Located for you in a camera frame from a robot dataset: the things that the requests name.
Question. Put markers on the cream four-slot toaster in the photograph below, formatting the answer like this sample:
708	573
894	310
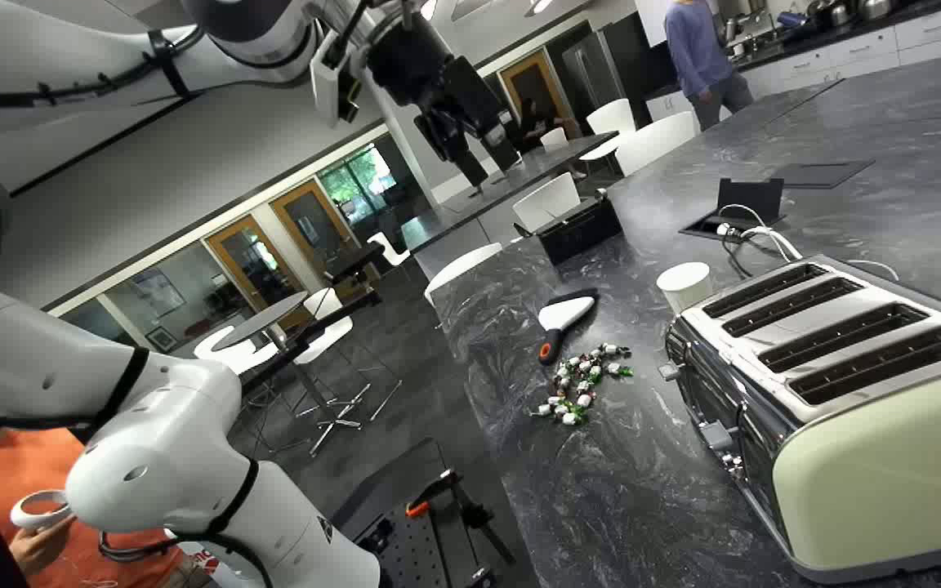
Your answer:
882	477

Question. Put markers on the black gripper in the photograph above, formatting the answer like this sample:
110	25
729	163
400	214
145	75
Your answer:
427	65

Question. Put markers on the orange black clamp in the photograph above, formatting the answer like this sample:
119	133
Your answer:
429	496

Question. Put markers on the green silver wrapped candy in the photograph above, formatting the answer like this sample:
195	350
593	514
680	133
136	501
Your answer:
583	399
543	411
576	363
622	350
607	353
570	416
562	379
622	370
600	370

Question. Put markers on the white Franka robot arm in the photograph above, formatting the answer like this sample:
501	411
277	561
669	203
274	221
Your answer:
165	460

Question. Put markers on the person in orange shirt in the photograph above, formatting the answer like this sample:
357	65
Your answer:
2	468

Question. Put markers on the white plastic chair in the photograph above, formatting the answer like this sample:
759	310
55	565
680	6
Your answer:
655	137
543	202
609	117
459	266

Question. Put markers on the black breadboard robot table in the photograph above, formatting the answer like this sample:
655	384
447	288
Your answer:
427	545

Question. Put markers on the white paper cup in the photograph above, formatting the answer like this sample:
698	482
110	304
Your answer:
684	285

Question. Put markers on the white kitchen counter cabinets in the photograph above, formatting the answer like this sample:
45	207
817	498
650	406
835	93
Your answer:
874	45

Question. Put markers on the person in blue shirt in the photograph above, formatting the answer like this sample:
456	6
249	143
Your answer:
702	52

